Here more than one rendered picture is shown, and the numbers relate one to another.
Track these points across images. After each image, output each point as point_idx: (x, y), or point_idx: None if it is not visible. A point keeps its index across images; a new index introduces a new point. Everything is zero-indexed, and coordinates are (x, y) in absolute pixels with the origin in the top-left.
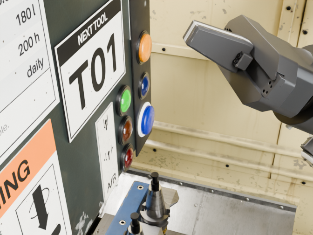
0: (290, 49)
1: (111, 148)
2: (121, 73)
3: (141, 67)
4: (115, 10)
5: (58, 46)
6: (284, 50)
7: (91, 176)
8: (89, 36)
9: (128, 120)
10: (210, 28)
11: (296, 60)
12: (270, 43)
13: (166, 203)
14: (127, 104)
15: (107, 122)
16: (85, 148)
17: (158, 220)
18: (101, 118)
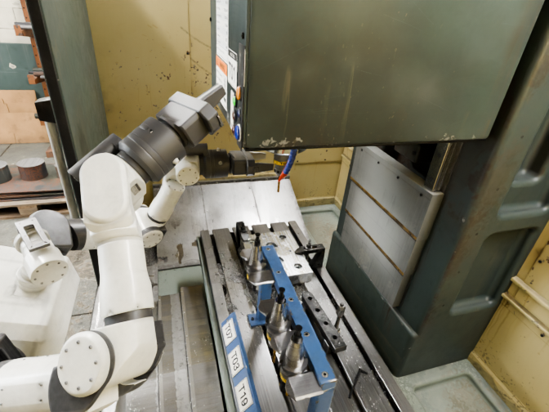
0: (176, 117)
1: (232, 110)
2: (235, 88)
3: (239, 103)
4: (235, 59)
5: (228, 48)
6: (176, 100)
7: (229, 106)
8: (231, 56)
9: (234, 112)
10: (212, 87)
11: (170, 106)
12: (184, 95)
13: (290, 370)
14: (232, 100)
15: (232, 97)
16: (229, 92)
17: (283, 351)
18: (231, 91)
